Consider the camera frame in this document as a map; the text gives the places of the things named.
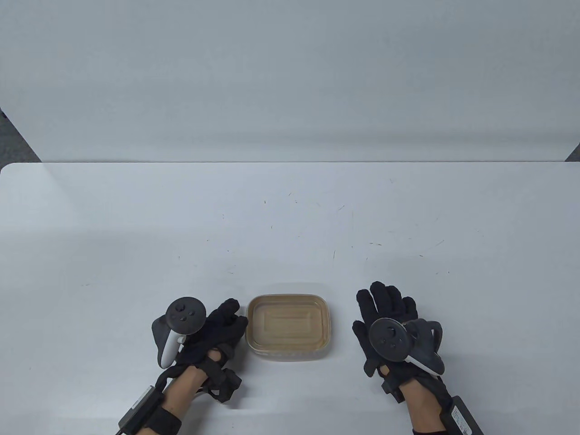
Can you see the person's left hand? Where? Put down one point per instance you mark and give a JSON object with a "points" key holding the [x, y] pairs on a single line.
{"points": [[213, 337]]}

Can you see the person's right hand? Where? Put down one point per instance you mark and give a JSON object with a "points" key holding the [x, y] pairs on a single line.
{"points": [[385, 303]]}

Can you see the person's left thumb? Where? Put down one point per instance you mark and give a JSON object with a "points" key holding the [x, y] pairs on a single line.
{"points": [[223, 352]]}

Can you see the person's right thumb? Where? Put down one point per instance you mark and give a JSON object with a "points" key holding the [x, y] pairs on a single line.
{"points": [[360, 337]]}

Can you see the person's right little finger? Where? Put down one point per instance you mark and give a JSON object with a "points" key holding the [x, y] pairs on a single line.
{"points": [[410, 309]]}

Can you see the person's right middle finger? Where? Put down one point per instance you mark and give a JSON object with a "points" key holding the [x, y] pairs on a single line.
{"points": [[382, 299]]}

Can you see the person's right forearm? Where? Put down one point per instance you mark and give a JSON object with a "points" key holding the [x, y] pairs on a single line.
{"points": [[423, 403]]}

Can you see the person's left forearm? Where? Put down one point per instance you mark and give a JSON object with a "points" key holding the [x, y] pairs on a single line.
{"points": [[181, 392]]}

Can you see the dark grey hand-mounted controller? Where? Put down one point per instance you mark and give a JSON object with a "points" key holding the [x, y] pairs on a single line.
{"points": [[181, 317], [394, 340]]}

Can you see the tan food container clear lid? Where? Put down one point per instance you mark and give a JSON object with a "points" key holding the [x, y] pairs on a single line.
{"points": [[288, 327]]}

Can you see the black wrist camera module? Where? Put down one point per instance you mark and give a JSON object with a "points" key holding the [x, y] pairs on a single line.
{"points": [[223, 383], [393, 385]]}

